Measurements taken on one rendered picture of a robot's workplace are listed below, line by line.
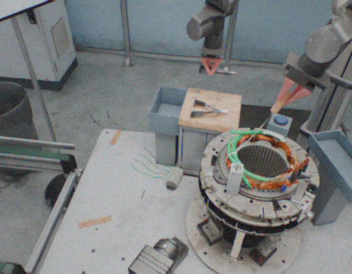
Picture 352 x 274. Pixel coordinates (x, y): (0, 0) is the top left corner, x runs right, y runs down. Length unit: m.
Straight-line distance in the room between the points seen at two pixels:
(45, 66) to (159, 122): 2.05
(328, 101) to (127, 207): 0.81
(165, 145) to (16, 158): 0.66
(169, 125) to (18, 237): 1.37
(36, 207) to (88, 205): 1.08
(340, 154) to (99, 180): 0.86
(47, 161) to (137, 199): 0.46
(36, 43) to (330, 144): 2.42
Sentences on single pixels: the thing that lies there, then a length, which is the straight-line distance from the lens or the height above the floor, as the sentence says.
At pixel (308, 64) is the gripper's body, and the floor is 1.43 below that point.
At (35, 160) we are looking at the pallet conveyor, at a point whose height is 0.73.
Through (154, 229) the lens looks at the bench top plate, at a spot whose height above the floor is 0.78.
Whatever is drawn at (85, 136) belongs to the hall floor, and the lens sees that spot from 2.64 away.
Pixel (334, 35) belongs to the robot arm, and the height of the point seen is 1.53.
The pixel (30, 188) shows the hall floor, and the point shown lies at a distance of 2.40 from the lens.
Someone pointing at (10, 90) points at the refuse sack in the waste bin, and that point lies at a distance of 2.40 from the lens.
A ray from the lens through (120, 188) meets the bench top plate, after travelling 1.25.
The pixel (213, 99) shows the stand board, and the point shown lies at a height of 1.07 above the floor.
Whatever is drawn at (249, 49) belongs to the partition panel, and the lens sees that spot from 3.26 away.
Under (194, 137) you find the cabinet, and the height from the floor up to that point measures 0.99.
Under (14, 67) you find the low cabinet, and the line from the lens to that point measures 3.23.
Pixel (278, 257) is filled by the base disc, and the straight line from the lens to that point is 1.13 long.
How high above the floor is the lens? 1.77
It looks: 44 degrees down
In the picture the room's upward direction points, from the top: 1 degrees clockwise
